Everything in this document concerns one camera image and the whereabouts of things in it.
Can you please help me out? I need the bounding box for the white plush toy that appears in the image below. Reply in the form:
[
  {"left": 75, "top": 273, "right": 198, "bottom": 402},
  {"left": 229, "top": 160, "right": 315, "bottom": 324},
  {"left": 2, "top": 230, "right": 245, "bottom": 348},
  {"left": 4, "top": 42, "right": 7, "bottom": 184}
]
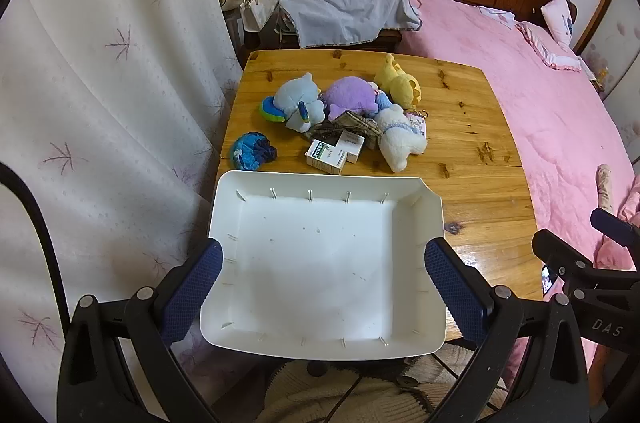
[{"left": 375, "top": 104, "right": 428, "bottom": 174}]

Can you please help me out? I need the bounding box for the white plastic tray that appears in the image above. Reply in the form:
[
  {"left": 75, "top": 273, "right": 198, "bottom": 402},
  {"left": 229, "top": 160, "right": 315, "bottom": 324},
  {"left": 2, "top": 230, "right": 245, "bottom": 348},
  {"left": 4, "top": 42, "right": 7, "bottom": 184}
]
[{"left": 200, "top": 170, "right": 446, "bottom": 361}]

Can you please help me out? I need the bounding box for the purple plush toy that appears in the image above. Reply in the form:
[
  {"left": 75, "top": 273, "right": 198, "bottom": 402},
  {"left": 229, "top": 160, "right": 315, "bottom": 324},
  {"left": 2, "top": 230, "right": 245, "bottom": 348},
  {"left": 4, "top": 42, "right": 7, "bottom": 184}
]
[{"left": 320, "top": 76, "right": 383, "bottom": 121}]

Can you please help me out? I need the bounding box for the white pillow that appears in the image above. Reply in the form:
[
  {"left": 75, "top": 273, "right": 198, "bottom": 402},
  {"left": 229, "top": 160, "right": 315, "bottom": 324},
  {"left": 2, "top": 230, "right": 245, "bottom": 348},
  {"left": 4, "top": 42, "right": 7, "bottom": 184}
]
[{"left": 540, "top": 0, "right": 573, "bottom": 48}]

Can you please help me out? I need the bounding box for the black cable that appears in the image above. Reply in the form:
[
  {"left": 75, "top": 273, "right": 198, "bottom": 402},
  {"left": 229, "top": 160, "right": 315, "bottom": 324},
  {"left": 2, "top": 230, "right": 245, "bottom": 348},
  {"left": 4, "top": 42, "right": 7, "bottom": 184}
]
[{"left": 0, "top": 163, "right": 71, "bottom": 354}]

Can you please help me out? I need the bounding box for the blue drawstring pouch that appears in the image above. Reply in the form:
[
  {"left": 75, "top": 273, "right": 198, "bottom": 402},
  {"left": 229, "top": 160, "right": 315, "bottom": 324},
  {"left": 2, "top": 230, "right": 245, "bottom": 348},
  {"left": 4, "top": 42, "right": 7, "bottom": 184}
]
[{"left": 230, "top": 132, "right": 277, "bottom": 170}]

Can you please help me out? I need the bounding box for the white handbag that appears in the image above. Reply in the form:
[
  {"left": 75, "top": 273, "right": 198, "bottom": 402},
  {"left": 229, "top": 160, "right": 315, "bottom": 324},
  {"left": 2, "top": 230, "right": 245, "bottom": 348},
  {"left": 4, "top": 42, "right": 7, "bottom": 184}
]
[{"left": 238, "top": 0, "right": 277, "bottom": 32}]

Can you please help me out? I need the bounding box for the green white medicine box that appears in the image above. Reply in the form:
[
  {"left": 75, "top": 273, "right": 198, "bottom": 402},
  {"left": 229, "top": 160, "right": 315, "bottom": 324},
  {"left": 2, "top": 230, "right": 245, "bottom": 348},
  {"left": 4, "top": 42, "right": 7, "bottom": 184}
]
[{"left": 305, "top": 139, "right": 348, "bottom": 175}]

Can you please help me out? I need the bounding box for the plaid fabric bow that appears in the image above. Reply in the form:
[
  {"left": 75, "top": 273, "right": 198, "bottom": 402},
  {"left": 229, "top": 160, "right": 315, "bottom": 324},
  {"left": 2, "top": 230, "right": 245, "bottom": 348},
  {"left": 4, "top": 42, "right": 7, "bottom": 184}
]
[{"left": 306, "top": 110, "right": 383, "bottom": 151}]

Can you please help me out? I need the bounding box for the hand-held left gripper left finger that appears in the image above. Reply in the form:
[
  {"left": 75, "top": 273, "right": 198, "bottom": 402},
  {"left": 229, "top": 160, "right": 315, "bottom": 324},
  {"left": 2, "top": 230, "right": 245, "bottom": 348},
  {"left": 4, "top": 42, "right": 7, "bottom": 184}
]
[{"left": 56, "top": 238, "right": 224, "bottom": 423}]

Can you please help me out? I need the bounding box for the grey cloth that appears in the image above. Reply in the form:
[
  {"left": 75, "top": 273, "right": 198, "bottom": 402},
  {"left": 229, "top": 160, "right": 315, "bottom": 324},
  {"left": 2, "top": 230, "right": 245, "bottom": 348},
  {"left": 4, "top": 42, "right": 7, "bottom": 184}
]
[{"left": 278, "top": 0, "right": 423, "bottom": 48}]

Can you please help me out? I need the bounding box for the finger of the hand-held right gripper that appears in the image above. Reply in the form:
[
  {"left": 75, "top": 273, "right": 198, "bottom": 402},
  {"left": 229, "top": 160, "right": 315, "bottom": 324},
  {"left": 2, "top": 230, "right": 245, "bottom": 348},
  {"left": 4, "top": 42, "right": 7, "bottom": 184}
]
[
  {"left": 590, "top": 208, "right": 640, "bottom": 250},
  {"left": 531, "top": 228, "right": 640, "bottom": 292}
]

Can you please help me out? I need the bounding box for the white patterned curtain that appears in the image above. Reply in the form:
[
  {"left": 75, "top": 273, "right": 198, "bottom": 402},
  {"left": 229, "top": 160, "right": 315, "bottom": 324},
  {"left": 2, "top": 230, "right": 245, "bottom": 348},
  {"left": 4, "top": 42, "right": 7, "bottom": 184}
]
[{"left": 0, "top": 0, "right": 246, "bottom": 423}]

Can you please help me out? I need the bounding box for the wardrobe door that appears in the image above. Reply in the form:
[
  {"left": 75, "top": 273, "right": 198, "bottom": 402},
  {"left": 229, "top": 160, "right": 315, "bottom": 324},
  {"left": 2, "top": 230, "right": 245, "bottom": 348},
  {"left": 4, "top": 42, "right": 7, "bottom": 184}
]
[{"left": 572, "top": 0, "right": 640, "bottom": 104}]

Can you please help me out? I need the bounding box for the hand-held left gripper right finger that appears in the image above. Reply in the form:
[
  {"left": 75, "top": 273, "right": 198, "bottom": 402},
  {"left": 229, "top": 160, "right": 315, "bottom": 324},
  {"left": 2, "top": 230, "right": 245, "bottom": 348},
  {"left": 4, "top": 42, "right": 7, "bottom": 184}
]
[{"left": 424, "top": 237, "right": 591, "bottom": 423}]

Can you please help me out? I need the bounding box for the yellow plush toy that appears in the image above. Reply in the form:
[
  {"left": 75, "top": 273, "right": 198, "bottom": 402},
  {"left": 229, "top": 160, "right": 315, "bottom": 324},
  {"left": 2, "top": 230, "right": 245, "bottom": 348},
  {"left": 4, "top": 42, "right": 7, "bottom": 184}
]
[{"left": 375, "top": 54, "right": 422, "bottom": 110}]

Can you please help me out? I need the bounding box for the pink bedspread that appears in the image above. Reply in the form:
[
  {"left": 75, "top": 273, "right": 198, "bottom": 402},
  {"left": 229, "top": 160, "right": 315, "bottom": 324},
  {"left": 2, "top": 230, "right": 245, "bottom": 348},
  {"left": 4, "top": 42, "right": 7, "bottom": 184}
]
[{"left": 395, "top": 0, "right": 640, "bottom": 394}]

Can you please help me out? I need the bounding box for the pink frilled pillow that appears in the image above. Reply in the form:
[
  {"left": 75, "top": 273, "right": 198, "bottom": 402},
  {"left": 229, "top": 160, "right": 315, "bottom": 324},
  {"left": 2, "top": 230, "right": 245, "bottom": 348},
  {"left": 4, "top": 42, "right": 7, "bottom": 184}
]
[{"left": 515, "top": 21, "right": 583, "bottom": 71}]

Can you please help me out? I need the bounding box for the pink wipes packet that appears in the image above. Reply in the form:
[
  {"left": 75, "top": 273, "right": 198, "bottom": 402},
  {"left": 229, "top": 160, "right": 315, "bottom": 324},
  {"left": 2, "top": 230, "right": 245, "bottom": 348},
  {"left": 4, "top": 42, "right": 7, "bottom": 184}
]
[{"left": 406, "top": 110, "right": 431, "bottom": 138}]

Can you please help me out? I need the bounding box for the smartphone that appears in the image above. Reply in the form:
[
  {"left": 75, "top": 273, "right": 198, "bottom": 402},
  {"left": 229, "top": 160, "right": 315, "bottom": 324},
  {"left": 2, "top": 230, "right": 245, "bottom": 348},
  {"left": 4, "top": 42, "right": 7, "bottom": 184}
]
[{"left": 541, "top": 263, "right": 558, "bottom": 296}]

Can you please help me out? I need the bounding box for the blue plush toy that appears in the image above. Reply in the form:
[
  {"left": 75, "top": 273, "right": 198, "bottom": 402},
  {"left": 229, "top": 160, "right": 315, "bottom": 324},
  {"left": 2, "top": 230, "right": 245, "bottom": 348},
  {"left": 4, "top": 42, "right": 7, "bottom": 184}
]
[{"left": 258, "top": 73, "right": 328, "bottom": 134}]

